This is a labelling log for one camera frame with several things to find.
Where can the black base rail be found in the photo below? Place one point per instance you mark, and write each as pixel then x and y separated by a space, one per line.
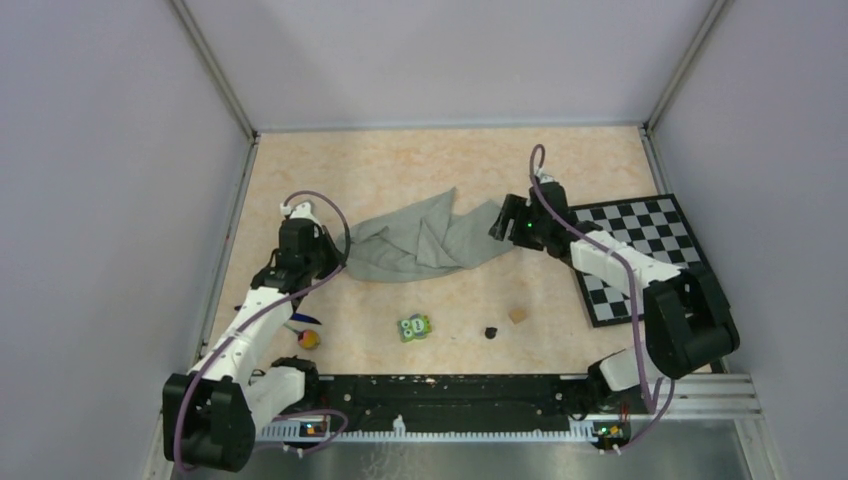
pixel 500 403

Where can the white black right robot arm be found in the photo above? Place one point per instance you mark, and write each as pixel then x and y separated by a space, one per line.
pixel 634 259

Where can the black white checkerboard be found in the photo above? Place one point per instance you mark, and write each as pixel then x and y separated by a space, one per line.
pixel 655 226

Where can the blue pen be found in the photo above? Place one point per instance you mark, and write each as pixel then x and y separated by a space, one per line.
pixel 302 318

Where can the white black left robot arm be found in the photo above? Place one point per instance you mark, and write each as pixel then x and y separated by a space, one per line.
pixel 212 413

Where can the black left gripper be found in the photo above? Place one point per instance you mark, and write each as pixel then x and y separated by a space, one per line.
pixel 322 236

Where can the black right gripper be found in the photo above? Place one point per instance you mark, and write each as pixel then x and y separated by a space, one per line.
pixel 514 208

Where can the green owl toy block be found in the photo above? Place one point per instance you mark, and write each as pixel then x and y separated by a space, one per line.
pixel 415 327

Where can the red yellow ball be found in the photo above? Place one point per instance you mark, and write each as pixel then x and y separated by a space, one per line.
pixel 309 339

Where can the grey-green cloth napkin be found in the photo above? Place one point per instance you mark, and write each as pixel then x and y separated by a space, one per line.
pixel 424 240

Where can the small tan wooden block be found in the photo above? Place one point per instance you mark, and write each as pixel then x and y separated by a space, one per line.
pixel 518 315

